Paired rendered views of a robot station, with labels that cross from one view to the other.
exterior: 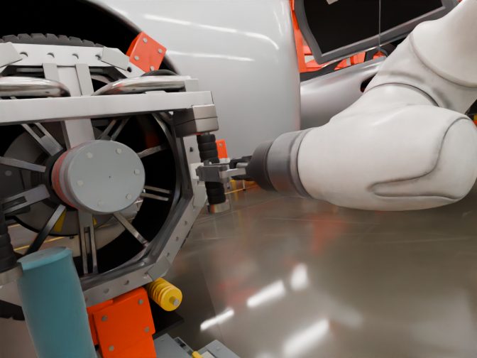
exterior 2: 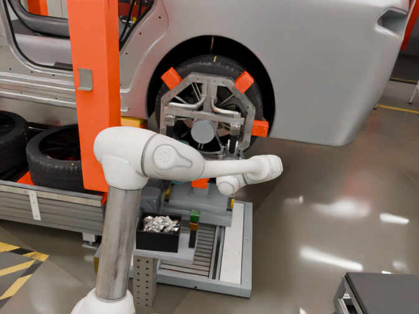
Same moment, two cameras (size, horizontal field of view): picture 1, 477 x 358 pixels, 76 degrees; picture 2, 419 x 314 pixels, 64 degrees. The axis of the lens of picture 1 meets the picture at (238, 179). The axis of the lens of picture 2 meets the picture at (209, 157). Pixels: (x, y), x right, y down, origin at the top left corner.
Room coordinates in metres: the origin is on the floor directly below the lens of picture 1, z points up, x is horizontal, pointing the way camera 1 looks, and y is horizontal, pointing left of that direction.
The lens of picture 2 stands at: (-0.70, -0.88, 1.62)
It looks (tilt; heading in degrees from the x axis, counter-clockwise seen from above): 29 degrees down; 40
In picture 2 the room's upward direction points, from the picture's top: 7 degrees clockwise
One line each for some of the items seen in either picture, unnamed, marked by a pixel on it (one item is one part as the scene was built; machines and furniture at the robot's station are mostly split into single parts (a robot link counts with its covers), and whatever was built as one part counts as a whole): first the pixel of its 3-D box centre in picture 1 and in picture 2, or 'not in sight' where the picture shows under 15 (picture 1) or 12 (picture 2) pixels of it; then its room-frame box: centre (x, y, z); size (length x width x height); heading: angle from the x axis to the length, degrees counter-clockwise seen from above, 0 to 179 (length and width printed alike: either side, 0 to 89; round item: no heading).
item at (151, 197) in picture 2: not in sight; (151, 197); (0.45, 0.55, 0.26); 0.42 x 0.18 x 0.35; 37
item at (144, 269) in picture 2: not in sight; (145, 273); (0.07, 0.10, 0.21); 0.10 x 0.10 x 0.42; 37
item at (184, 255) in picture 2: not in sight; (151, 242); (0.08, 0.08, 0.44); 0.43 x 0.17 x 0.03; 127
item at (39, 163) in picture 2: not in sight; (81, 157); (0.25, 1.09, 0.39); 0.66 x 0.66 x 0.24
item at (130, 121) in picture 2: not in sight; (132, 119); (0.52, 0.85, 0.71); 0.14 x 0.14 x 0.05; 37
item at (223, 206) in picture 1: (211, 170); (232, 146); (0.58, 0.05, 0.83); 0.04 x 0.04 x 0.16
